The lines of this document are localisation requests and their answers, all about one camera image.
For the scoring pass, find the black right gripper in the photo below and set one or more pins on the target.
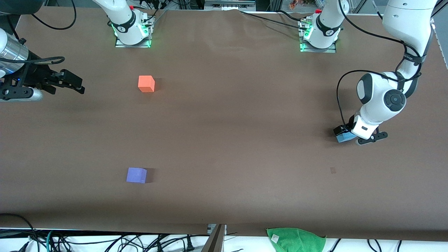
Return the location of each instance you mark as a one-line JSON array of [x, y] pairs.
[[36, 75]]

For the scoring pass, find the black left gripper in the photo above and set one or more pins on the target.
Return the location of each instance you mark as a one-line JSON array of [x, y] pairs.
[[340, 130]]

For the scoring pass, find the blue foam block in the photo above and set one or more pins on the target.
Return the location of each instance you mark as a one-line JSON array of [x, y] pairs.
[[346, 138]]

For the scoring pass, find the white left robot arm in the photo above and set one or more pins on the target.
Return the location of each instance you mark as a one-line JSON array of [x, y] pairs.
[[406, 21]]

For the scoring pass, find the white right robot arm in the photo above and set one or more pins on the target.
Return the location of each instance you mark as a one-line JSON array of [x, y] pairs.
[[124, 21]]

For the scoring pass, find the orange foam block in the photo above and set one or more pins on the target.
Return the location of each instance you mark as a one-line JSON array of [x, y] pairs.
[[146, 84]]

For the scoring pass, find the purple foam block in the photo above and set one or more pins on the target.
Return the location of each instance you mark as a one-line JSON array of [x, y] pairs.
[[136, 175]]

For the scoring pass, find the brown table cover sheet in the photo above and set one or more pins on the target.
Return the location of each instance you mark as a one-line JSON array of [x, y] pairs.
[[262, 175]]

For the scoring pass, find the green microfibre cloth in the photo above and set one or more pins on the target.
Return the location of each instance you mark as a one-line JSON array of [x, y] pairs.
[[297, 240]]

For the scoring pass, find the small orange object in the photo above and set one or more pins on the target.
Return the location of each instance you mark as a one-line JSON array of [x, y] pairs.
[[295, 4]]

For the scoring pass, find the aluminium profile bar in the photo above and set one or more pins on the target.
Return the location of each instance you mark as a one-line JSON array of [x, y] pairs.
[[215, 241]]

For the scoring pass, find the silver metal box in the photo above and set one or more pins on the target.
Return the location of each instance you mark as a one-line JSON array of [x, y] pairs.
[[229, 4]]

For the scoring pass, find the black power plug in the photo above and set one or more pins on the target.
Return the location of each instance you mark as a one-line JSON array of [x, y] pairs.
[[189, 245]]

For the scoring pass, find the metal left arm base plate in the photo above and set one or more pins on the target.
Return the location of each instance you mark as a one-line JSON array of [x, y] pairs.
[[332, 49]]

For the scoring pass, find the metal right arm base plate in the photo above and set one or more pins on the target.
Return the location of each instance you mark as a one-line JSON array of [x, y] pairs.
[[148, 40]]

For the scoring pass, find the aluminium frame corner profile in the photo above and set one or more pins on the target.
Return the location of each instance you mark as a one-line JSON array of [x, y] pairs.
[[441, 8]]

